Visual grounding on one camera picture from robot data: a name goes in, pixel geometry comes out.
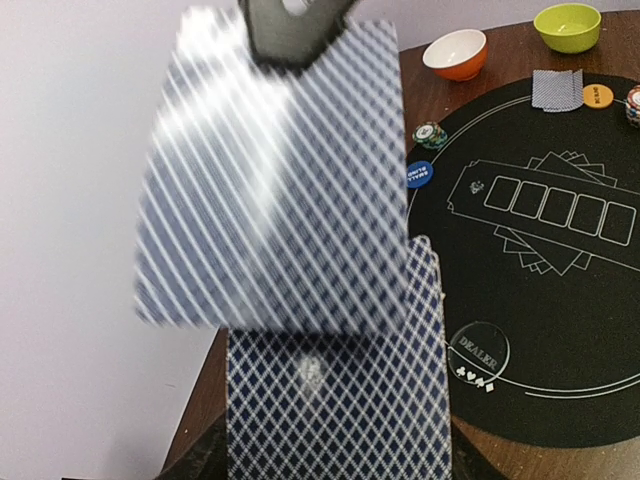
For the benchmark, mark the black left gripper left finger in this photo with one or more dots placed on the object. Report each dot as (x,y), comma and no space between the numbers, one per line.
(206,459)

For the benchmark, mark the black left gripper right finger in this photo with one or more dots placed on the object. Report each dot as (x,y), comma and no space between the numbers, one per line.
(285,41)

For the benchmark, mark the deck of blue cards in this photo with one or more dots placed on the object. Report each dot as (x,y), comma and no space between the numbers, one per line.
(345,407)

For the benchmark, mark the ten of diamonds card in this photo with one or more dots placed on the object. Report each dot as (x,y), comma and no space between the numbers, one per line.
(275,199)

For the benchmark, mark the green yellow poker chip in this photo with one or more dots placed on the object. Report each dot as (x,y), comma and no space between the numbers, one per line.
(430,135)

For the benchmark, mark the blue small blind button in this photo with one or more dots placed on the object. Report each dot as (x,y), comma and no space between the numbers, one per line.
(419,174)

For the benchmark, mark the dealt blue card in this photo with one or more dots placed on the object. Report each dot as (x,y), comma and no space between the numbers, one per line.
(557,91)

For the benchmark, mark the clear acrylic dealer button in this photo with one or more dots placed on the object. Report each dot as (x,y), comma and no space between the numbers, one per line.
(478,354)

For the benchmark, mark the orange big blind button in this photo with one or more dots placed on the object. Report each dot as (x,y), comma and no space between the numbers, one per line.
(597,96)

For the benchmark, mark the orange poker chip stack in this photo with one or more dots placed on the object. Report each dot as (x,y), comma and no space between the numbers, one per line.
(632,106)

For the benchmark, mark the orange white bowl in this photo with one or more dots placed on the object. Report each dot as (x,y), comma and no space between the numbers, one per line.
(458,56)

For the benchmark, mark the yellow green bowl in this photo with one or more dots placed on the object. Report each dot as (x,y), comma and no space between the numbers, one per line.
(569,28)

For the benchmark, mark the round black poker mat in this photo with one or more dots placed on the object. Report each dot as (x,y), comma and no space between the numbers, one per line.
(535,220)

